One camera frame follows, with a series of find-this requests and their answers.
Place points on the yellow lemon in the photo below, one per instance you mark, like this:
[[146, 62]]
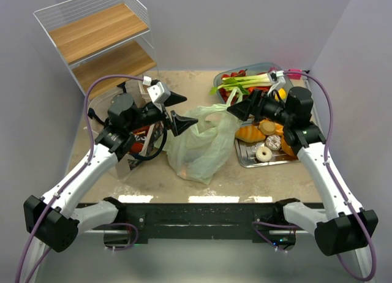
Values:
[[280, 95]]

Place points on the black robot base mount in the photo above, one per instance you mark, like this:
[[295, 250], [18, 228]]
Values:
[[143, 222]]

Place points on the white frosted donut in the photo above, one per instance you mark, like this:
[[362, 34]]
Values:
[[263, 154]]

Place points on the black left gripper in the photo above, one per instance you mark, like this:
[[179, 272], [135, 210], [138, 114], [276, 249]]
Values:
[[167, 112]]

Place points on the metal pastry tray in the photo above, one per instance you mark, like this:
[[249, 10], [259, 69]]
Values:
[[246, 151]]

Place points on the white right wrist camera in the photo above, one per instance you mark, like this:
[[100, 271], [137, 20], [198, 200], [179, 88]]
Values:
[[277, 80]]

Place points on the golden croissant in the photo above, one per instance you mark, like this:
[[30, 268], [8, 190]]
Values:
[[249, 134]]

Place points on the green white leek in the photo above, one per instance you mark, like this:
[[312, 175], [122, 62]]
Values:
[[243, 83]]

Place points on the brown chip bag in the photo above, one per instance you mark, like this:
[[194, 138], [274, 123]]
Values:
[[141, 137]]

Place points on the beige canvas tote bag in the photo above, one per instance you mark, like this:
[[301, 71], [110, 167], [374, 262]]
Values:
[[117, 133]]

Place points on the green avocado print bag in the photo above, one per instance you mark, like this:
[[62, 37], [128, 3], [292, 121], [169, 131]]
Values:
[[199, 152]]

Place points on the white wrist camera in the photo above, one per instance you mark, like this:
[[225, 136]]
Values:
[[158, 92], [277, 80]]

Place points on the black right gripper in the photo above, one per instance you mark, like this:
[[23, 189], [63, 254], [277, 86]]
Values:
[[253, 103]]

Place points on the pink plastic clip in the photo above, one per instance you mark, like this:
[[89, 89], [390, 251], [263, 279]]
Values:
[[294, 74]]

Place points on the clear teal produce container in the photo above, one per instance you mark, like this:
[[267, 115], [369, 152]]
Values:
[[254, 69]]

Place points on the white wire wooden shelf rack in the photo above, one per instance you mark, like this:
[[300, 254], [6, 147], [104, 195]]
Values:
[[95, 38]]

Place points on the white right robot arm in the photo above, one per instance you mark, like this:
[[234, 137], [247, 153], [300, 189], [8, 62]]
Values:
[[345, 225]]

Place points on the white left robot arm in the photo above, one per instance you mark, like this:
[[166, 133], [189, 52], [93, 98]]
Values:
[[52, 218]]

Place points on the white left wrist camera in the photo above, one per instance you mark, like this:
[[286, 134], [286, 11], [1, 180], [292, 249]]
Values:
[[158, 92]]

